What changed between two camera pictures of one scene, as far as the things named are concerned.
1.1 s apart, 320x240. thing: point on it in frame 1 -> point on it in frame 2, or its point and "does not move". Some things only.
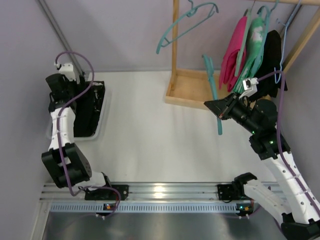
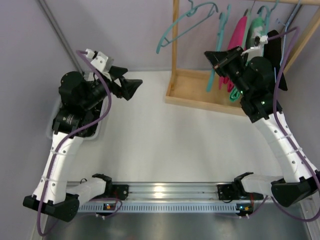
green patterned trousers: (255, 42) does not move
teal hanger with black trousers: (209, 64) -> (223, 19)
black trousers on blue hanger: (272, 62) does not move
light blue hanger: (286, 25) does not move
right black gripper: (227, 107) -> (229, 62)
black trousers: (87, 110) does not move
